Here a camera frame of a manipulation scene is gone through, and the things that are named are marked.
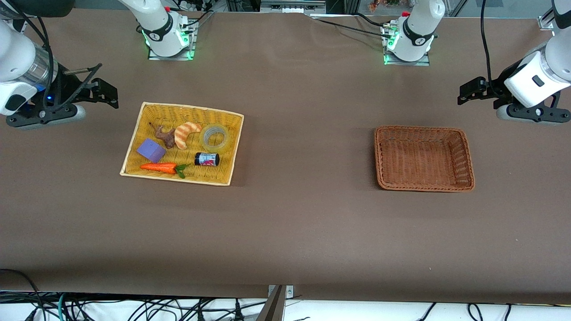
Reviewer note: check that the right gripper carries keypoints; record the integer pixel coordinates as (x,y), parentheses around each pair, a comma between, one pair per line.
(69,86)

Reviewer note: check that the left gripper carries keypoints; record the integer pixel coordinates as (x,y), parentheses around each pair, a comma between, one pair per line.
(498,86)

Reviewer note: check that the clear yellowish tape roll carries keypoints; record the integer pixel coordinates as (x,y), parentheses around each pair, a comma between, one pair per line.
(205,141)

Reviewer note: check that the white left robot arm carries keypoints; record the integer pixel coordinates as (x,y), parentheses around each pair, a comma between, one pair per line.
(558,58)

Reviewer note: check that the purple cube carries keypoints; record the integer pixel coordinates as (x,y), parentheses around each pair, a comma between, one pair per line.
(151,149)

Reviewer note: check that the brown toy lion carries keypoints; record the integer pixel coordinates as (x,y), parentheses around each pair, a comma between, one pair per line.
(168,138)

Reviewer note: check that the toy croissant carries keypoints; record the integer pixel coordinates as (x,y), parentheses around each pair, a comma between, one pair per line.
(182,133)

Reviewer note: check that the orange toy carrot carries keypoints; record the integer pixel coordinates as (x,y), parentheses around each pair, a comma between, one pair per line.
(158,167)

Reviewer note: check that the brown wicker basket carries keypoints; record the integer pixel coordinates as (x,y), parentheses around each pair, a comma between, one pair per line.
(424,158)

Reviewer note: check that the small black-lidded can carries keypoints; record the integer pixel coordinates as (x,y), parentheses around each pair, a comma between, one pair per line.
(206,159)

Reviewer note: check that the yellow wicker basket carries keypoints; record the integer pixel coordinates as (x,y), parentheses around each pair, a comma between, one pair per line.
(223,133)

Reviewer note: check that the grey power strip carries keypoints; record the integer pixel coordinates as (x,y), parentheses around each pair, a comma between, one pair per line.
(292,6)

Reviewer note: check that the dark angled bar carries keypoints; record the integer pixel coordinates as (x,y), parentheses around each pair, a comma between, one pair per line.
(273,307)

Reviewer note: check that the metal corner bracket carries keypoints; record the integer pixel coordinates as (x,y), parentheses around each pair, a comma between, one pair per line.
(546,22)

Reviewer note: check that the metal table edge bracket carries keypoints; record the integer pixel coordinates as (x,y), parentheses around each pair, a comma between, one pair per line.
(290,290)

